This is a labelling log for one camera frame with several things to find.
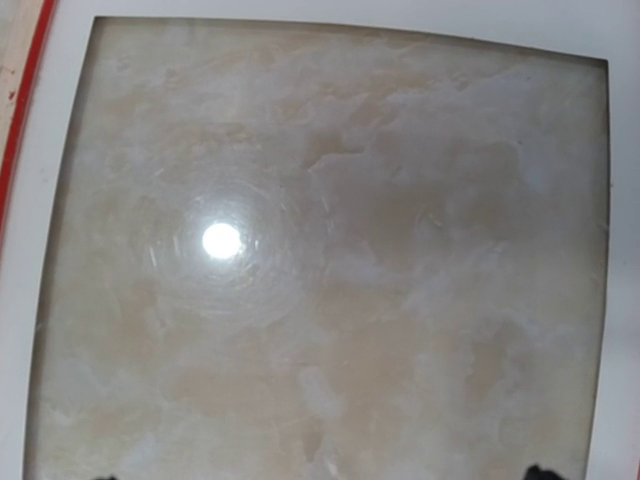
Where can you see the white photo mat board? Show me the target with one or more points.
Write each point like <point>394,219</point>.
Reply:
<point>599,29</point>

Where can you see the red wooden picture frame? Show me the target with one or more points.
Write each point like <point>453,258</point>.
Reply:
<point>25,45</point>

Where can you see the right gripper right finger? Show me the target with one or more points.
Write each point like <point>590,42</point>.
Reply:
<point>535,472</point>

